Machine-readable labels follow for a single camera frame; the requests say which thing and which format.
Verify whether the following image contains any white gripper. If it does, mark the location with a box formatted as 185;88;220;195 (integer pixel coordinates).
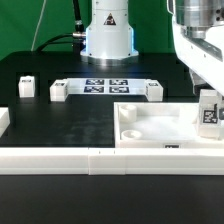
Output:
167;0;224;96

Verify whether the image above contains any white square tabletop tray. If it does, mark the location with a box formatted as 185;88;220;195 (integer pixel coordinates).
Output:
114;102;224;149

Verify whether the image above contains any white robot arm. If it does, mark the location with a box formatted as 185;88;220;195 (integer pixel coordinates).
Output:
81;0;224;97

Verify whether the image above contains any fiducial marker sheet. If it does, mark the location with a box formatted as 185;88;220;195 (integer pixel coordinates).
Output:
68;78;144;95

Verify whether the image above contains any black cable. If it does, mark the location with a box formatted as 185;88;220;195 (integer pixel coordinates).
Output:
34;32;88;53

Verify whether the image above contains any white cable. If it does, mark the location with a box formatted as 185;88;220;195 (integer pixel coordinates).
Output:
30;0;48;52

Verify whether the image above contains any white front fence wall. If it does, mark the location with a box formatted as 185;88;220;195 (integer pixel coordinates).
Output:
0;147;224;175

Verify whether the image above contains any white fence wall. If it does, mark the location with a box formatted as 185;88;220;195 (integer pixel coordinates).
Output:
0;147;224;175
0;107;10;137

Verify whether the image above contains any white left fence wall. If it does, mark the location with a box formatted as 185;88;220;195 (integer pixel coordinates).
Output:
0;107;10;137

